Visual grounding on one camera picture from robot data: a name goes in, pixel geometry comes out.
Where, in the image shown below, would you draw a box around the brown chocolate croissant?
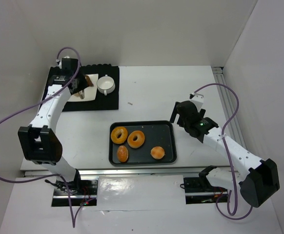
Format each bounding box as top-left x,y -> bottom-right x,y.
85,75 -> 94,87

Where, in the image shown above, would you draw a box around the silver metal tongs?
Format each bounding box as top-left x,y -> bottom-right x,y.
78,90 -> 85,99

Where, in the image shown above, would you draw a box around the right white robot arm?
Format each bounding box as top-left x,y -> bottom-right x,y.
170,100 -> 280,208

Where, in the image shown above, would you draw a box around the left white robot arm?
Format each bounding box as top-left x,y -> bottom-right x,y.
18,58 -> 88,191

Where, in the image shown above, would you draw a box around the oval orange bread roll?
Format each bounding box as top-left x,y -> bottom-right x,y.
117,145 -> 129,163

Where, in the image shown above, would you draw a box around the black rectangular tray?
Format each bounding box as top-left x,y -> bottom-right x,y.
108,120 -> 177,166

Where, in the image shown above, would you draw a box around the white square plate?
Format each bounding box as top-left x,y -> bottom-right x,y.
68,74 -> 99,102

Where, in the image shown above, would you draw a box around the round orange bun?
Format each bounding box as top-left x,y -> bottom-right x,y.
150,146 -> 165,160

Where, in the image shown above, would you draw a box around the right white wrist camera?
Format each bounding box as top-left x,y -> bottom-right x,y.
189,93 -> 204,112

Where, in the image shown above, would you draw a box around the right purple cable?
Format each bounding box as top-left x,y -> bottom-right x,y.
189,83 -> 253,221

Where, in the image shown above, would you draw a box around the purple cable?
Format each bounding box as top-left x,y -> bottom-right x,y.
189,83 -> 253,221
0,47 -> 94,228

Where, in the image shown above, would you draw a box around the white handled cup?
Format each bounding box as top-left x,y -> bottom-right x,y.
97,76 -> 116,96

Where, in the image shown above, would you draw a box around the aluminium rail right side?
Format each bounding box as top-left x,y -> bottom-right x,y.
212,67 -> 246,148

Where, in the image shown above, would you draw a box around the aluminium rail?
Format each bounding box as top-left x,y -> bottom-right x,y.
212,67 -> 246,148
22,165 -> 233,177

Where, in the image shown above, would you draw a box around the aluminium rail front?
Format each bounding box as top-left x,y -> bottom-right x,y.
22,165 -> 233,177

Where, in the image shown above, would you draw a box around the glazed ring donut right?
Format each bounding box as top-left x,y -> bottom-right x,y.
127,131 -> 145,149

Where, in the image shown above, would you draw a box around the glazed ring donut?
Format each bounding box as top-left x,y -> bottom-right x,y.
127,131 -> 145,149
110,127 -> 128,144

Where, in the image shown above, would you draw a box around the glazed ring donut left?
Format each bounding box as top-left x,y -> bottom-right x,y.
110,127 -> 128,144

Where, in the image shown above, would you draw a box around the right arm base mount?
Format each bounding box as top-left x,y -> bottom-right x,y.
180,177 -> 227,204

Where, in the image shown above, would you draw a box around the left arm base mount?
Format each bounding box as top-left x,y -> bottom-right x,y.
51,179 -> 98,207

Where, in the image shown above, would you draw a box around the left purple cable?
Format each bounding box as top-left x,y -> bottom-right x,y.
0,47 -> 94,228

